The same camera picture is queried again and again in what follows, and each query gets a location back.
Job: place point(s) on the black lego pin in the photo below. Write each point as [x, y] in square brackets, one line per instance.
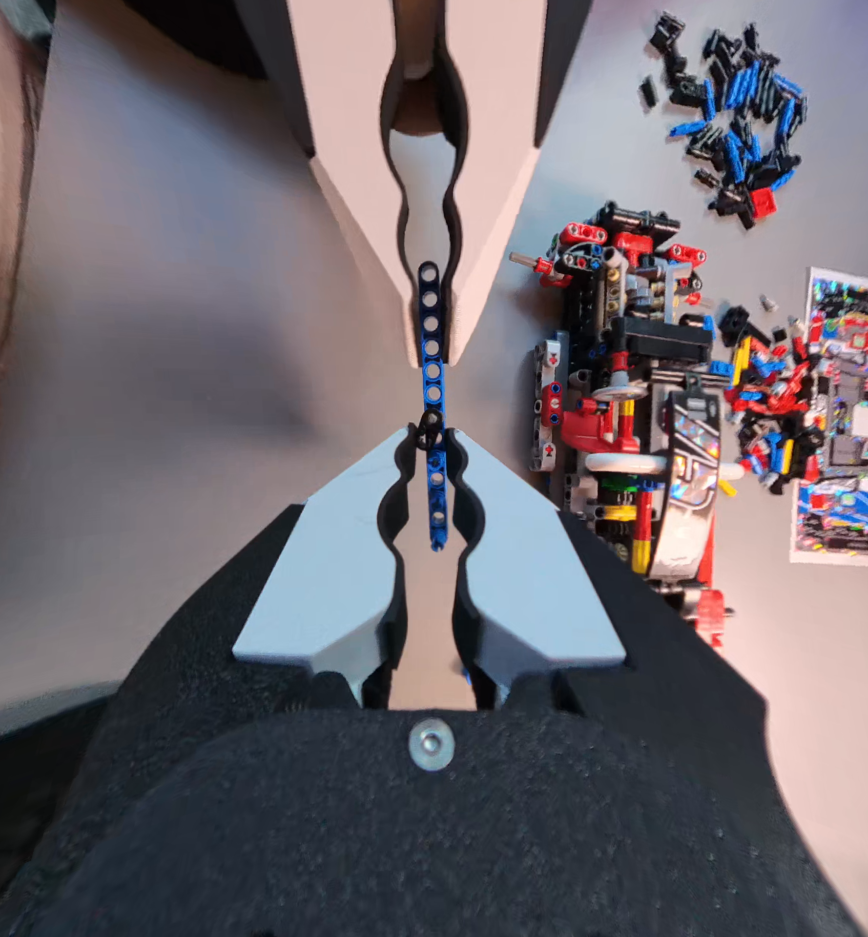
[429, 430]

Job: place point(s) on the partly built lego car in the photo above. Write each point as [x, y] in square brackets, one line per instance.
[624, 439]

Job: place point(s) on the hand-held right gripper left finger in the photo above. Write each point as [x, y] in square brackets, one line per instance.
[317, 585]

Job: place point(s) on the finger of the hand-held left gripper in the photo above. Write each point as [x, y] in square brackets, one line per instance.
[346, 110]
[500, 110]

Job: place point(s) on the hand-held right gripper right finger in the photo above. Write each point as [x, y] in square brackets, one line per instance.
[544, 585]

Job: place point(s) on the shiny sticker sheet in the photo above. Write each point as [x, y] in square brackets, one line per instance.
[859, 439]

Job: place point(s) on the pile of black blue pins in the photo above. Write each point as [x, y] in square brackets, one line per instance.
[734, 110]

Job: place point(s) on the person's left hand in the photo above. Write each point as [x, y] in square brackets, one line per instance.
[419, 106]

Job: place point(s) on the long blue lego beam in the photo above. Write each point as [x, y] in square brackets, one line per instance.
[432, 344]

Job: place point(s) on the pile of mixed lego pieces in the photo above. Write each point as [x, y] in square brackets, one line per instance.
[771, 410]

